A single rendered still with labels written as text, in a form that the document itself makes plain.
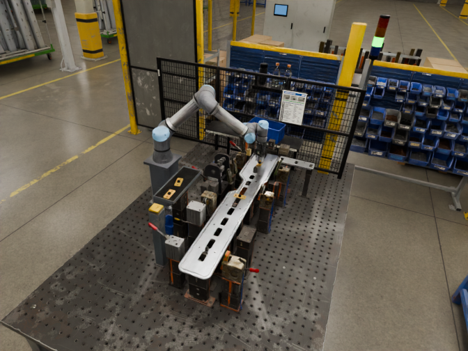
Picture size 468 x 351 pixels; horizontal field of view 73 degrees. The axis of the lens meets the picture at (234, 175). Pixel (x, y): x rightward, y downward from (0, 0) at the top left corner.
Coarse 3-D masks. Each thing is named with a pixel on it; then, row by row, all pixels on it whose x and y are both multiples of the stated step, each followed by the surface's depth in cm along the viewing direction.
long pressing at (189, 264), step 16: (272, 160) 259; (240, 176) 237; (256, 176) 238; (256, 192) 222; (224, 208) 205; (240, 208) 206; (208, 224) 192; (208, 240) 181; (224, 240) 182; (192, 256) 171; (208, 256) 171; (192, 272) 162; (208, 272) 162
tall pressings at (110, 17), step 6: (96, 0) 985; (108, 0) 996; (96, 6) 994; (102, 6) 982; (108, 6) 1006; (108, 12) 1015; (108, 18) 1010; (114, 18) 1034; (102, 24) 1023; (108, 24) 1015; (114, 24) 1039; (108, 30) 1020
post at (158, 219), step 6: (162, 210) 180; (150, 216) 179; (156, 216) 177; (162, 216) 181; (156, 222) 180; (162, 222) 183; (162, 228) 186; (156, 234) 186; (156, 240) 190; (162, 240) 190; (156, 246) 192; (162, 246) 192; (156, 252) 196; (162, 252) 194; (156, 258) 199; (162, 258) 197; (156, 264) 202; (162, 264) 200
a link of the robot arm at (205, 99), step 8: (200, 96) 209; (208, 96) 207; (200, 104) 210; (208, 104) 207; (216, 104) 208; (208, 112) 210; (216, 112) 210; (224, 112) 211; (224, 120) 213; (232, 120) 213; (232, 128) 217; (240, 128) 216; (248, 128) 219; (248, 136) 217
